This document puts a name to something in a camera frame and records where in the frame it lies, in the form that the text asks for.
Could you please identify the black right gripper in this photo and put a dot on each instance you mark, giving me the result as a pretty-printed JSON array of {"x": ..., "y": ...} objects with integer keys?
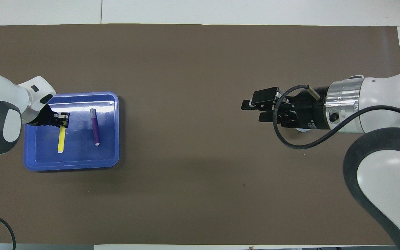
[{"x": 313, "y": 114}]

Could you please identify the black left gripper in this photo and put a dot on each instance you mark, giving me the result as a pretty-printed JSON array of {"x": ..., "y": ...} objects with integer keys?
[{"x": 43, "y": 118}]

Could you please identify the yellow marker pen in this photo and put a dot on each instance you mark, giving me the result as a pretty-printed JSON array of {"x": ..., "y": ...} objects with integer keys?
[{"x": 61, "y": 142}]

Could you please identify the purple marker pen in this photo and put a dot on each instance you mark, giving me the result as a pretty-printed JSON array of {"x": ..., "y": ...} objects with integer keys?
[{"x": 95, "y": 128}]

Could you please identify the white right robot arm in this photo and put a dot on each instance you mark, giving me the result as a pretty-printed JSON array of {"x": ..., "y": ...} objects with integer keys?
[{"x": 387, "y": 93}]

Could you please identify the blue plastic tray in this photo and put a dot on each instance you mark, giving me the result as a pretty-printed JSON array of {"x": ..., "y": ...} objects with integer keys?
[{"x": 85, "y": 156}]

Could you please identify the translucent plastic cup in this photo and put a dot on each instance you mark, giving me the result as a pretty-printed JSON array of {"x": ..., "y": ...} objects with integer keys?
[{"x": 302, "y": 130}]

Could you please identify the brown table mat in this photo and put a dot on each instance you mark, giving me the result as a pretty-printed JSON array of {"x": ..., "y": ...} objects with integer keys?
[{"x": 200, "y": 69}]

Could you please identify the black right gripper camera box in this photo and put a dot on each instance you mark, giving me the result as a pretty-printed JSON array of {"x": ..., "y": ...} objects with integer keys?
[{"x": 266, "y": 95}]

